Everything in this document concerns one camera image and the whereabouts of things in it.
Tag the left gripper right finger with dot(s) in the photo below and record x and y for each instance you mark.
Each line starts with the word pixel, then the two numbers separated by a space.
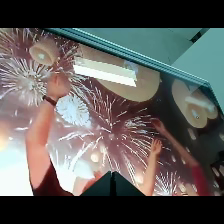
pixel 125 186

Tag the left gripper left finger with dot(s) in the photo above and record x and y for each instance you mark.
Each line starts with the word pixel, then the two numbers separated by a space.
pixel 100 186

